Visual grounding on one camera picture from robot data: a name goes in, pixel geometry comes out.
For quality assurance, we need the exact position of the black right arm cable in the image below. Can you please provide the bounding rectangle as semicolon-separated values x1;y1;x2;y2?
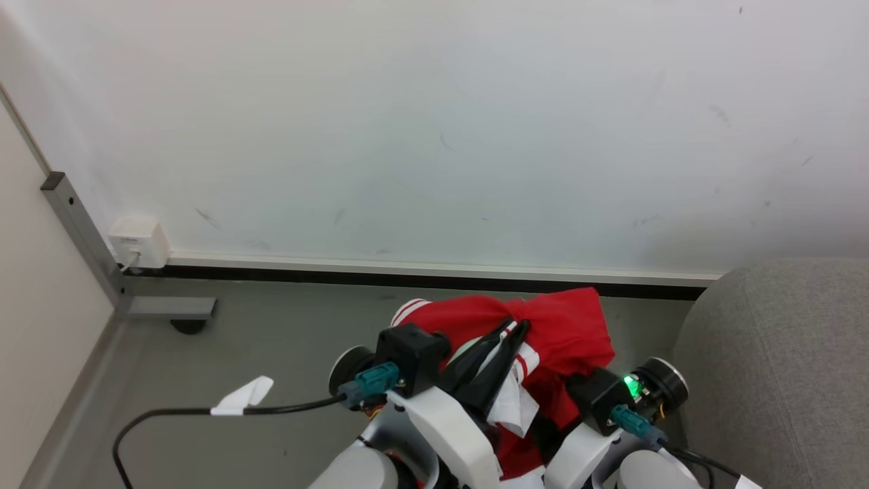
662;441;744;489

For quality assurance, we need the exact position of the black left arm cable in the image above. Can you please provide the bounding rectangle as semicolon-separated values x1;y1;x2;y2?
112;395;348;489

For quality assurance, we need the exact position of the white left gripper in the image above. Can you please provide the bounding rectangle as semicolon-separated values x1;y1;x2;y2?
386;319;532;489

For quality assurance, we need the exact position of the beige partition panel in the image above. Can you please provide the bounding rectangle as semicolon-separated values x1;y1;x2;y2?
0;88;117;489

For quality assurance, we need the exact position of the teal right cable connector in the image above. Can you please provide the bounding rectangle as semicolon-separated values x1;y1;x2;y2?
609;404;669;450

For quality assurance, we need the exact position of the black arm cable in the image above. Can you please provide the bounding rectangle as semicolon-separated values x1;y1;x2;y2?
662;441;744;489
112;395;348;489

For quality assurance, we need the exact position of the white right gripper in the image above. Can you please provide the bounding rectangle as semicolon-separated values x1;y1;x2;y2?
543;421;627;489

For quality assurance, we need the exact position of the teal left cable connector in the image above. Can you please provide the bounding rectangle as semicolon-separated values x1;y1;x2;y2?
337;361;401;410

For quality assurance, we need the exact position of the white wall baseboard strip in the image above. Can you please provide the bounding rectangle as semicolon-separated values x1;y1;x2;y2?
166;253;722;287

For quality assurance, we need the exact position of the white wall socket box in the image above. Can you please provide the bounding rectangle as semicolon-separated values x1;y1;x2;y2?
109;217;170;270

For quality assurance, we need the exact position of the teal cable connector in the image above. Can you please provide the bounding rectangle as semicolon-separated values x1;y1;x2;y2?
609;404;669;450
337;361;401;410

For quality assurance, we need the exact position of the grey fabric sofa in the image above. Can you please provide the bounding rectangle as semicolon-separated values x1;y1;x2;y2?
672;257;869;489

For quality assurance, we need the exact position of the red clothing with white stripes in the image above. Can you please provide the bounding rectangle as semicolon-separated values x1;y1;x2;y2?
390;287;616;482

